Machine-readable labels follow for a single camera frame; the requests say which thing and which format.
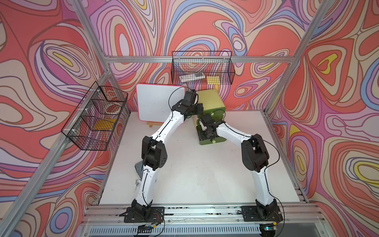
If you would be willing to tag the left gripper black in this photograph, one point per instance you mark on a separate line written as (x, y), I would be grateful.
(199, 107)

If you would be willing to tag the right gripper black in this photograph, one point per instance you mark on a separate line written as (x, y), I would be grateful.
(203, 138)

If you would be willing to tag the yellow green drawer cabinet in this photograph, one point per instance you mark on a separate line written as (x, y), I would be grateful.
(210, 100)

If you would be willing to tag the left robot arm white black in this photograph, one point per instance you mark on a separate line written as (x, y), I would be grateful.
(154, 153)

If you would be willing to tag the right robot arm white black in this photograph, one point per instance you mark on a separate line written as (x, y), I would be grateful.
(254, 157)

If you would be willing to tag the grey remote in back basket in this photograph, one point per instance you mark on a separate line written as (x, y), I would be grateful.
(192, 77)

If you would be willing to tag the pink framed whiteboard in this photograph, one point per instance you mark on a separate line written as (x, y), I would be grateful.
(155, 101)

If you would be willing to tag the yellow sponge in back basket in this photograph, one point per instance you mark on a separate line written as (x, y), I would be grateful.
(213, 80)

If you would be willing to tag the grey felt eraser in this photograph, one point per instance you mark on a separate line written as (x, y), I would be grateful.
(139, 168)

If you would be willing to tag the yellow item in left basket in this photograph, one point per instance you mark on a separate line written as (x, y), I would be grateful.
(104, 124)

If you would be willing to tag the white clip on table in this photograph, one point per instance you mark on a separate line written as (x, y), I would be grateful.
(137, 184)

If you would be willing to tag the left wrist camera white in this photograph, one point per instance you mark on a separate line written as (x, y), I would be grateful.
(195, 96)

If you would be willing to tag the back black wire basket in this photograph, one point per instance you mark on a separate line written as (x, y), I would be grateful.
(210, 63)

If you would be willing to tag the black wire basket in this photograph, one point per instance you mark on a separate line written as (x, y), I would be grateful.
(100, 102)
(210, 63)

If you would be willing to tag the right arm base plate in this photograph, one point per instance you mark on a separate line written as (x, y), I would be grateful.
(264, 214)

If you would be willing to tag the left black wire basket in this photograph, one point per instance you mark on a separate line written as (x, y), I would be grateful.
(100, 102)

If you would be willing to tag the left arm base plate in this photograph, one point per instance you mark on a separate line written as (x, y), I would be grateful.
(146, 215)

